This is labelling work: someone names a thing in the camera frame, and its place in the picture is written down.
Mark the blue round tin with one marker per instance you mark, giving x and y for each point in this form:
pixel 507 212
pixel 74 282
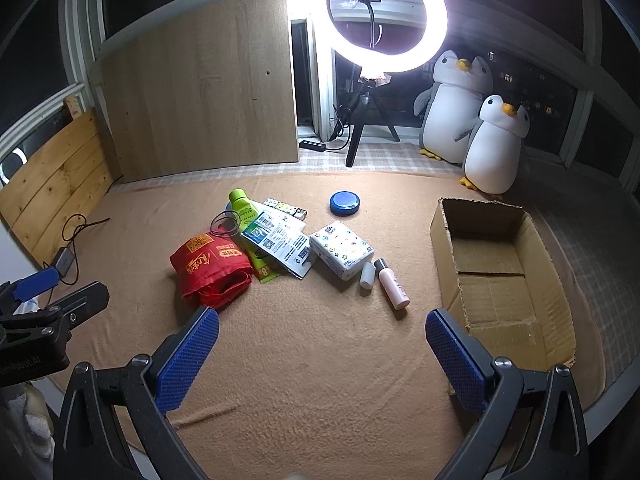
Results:
pixel 346 205

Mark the person's left hand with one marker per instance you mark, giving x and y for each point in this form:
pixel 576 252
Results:
pixel 22 415

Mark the small penguin plush toy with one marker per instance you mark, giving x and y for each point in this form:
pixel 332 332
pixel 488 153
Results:
pixel 492 155

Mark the light wooden board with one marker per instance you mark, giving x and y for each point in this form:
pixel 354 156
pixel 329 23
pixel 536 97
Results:
pixel 200 85

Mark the large penguin plush toy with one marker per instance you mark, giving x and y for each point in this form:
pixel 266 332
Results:
pixel 450 110

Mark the pink bottle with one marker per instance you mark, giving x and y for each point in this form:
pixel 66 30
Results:
pixel 392 287

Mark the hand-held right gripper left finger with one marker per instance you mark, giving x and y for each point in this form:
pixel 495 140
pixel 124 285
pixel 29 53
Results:
pixel 190 355

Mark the grey power adapter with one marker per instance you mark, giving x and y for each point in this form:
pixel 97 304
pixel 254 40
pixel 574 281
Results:
pixel 63 260

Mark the wooden plank panel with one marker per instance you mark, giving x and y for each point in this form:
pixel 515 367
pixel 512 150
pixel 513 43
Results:
pixel 50 180

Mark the white and green package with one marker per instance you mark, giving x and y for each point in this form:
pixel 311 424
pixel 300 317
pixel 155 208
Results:
pixel 280 240

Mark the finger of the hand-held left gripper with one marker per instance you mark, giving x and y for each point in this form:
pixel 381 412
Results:
pixel 35 281
pixel 75 305

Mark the cardboard box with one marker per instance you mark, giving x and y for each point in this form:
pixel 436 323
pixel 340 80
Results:
pixel 500 305

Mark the white window frame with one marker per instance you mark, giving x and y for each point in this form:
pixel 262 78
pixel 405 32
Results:
pixel 320 85

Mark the black tripod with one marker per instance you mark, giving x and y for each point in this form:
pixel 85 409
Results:
pixel 357 135

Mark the white printed tissue pack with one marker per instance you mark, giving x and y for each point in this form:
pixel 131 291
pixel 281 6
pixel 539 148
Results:
pixel 340 250

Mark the black power strip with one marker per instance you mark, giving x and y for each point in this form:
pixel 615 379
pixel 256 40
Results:
pixel 312 144

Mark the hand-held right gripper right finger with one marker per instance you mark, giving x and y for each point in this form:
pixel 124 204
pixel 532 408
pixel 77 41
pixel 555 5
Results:
pixel 457 360

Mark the small patterned box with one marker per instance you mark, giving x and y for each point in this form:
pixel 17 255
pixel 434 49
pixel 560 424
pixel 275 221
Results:
pixel 280 205

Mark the green tube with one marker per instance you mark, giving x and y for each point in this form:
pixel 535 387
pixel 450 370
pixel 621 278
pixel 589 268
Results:
pixel 240 200

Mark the small white bottle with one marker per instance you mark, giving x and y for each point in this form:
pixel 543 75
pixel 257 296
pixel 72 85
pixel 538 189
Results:
pixel 366 276

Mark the red cloth bag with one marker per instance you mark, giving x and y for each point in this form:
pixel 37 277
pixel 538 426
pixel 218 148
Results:
pixel 210 265

